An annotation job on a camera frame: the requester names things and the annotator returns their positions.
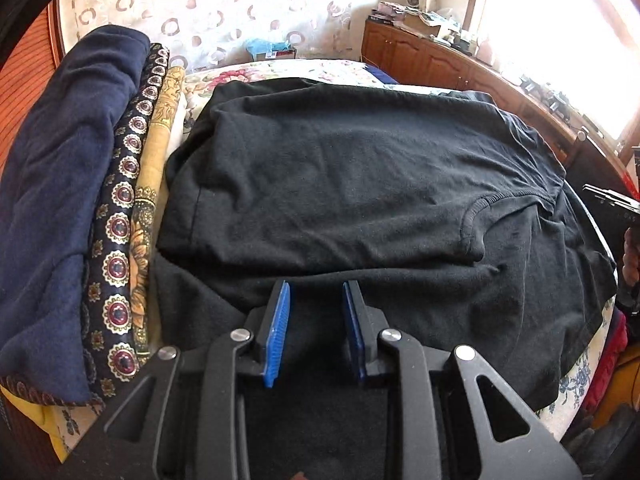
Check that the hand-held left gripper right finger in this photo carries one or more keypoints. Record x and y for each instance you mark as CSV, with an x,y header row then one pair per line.
x,y
352,335

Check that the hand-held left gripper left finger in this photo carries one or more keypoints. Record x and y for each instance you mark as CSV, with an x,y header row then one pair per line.
x,y
277,335

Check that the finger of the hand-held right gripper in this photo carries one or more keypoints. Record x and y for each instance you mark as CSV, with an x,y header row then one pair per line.
x,y
615,199

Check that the black printed t-shirt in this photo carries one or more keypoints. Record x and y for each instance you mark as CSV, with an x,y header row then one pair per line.
x,y
350,185

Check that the red cloth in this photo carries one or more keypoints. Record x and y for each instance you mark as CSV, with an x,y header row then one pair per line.
x,y
607,355

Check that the wooden framed window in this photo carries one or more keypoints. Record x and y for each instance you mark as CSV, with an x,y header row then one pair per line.
x,y
560,35

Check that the tan patterned cloth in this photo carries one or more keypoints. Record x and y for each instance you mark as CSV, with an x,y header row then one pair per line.
x,y
150,200

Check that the long wooden cabinet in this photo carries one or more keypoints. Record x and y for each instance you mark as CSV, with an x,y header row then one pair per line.
x,y
425,62

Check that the yellow plush toy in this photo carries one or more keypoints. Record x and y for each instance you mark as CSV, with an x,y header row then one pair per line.
x,y
42,422

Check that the navy blanket with medallion lining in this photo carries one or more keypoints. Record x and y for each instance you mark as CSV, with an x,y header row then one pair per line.
x,y
55,200

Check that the dark blue bed sheet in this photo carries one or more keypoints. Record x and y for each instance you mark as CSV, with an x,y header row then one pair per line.
x,y
382,74

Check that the open cardboard box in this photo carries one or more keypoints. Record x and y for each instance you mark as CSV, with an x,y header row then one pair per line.
x,y
422,19

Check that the pink floral quilt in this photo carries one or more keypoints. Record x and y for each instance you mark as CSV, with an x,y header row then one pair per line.
x,y
280,70

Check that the small cardboard box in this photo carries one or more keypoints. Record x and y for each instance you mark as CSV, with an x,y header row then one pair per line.
x,y
282,53

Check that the pile of folded fabrics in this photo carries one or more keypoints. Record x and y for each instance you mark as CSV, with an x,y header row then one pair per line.
x,y
395,11

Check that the sheer circle patterned curtain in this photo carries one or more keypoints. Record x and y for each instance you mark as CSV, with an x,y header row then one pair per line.
x,y
210,10

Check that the wooden louvered wardrobe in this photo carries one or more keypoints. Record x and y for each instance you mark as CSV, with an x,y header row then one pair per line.
x,y
27,90

